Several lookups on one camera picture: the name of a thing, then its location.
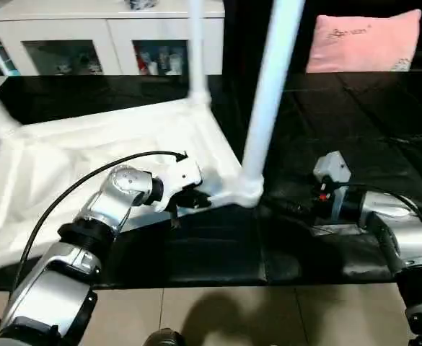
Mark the white plastic table top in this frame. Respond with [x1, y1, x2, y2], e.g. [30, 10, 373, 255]
[0, 97, 265, 285]

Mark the black work mat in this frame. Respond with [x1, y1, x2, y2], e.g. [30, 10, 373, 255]
[0, 71, 422, 290]

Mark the dark robot foot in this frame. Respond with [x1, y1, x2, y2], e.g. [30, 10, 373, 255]
[143, 329, 187, 346]

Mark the pink pillow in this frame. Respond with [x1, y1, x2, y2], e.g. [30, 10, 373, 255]
[304, 9, 422, 74]

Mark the black furniture with yellow label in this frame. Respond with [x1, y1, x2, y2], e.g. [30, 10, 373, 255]
[222, 0, 422, 74]

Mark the white cabinet with glass doors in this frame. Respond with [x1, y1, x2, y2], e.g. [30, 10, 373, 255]
[0, 0, 226, 77]

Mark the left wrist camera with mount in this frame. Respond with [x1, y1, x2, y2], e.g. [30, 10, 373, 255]
[159, 154, 204, 211]

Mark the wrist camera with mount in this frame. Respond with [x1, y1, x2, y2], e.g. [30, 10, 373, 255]
[313, 151, 353, 221]
[159, 154, 204, 211]

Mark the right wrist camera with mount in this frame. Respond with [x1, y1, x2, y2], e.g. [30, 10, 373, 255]
[313, 151, 353, 221]

